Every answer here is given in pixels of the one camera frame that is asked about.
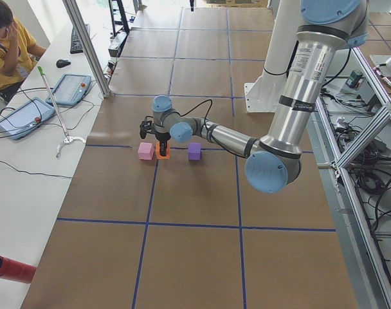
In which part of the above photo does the orange foam cube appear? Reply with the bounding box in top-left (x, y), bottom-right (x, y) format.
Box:
top-left (156, 142), bottom-right (170, 160)

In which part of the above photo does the aluminium frame post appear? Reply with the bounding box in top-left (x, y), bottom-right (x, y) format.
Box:
top-left (62, 0), bottom-right (111, 98)

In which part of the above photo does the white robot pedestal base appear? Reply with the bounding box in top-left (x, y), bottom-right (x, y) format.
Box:
top-left (244, 1), bottom-right (304, 113)

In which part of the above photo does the black computer mouse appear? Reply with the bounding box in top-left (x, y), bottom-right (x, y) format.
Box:
top-left (56, 59), bottom-right (71, 68)

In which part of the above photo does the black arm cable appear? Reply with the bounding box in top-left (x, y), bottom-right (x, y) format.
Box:
top-left (179, 98), bottom-right (214, 129)

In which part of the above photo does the far blue teach pendant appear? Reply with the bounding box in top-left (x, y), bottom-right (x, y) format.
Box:
top-left (52, 73), bottom-right (92, 107)

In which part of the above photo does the near blue teach pendant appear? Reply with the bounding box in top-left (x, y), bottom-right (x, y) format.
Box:
top-left (0, 97), bottom-right (55, 140)

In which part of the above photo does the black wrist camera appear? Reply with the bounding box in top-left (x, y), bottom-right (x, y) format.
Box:
top-left (140, 116), bottom-right (154, 139)

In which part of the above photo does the green power adapter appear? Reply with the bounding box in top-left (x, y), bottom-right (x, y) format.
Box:
top-left (345, 70), bottom-right (363, 88)

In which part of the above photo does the blue teach pendant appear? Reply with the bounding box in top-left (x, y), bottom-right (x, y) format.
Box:
top-left (52, 73), bottom-right (92, 107)
top-left (0, 97), bottom-right (55, 140)

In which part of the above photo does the person in yellow shirt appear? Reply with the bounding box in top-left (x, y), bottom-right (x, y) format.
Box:
top-left (0, 1), bottom-right (46, 102)

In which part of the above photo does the black keyboard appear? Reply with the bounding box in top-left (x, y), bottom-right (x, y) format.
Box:
top-left (69, 27), bottom-right (84, 54)

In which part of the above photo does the aluminium side frame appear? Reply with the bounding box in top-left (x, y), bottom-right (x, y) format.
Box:
top-left (308, 41), bottom-right (391, 308)

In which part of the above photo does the red cylinder tube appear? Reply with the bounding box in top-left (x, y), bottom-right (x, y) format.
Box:
top-left (0, 256), bottom-right (37, 284)

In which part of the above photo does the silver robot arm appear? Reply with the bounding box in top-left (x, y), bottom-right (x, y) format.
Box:
top-left (140, 1), bottom-right (369, 193)

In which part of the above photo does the purple foam cube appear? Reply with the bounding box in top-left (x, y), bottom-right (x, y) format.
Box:
top-left (187, 142), bottom-right (201, 161)

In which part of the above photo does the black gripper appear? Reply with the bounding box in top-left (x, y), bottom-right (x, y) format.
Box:
top-left (155, 131), bottom-right (170, 156)

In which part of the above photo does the pink foam cube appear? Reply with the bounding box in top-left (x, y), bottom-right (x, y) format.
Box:
top-left (138, 142), bottom-right (154, 160)

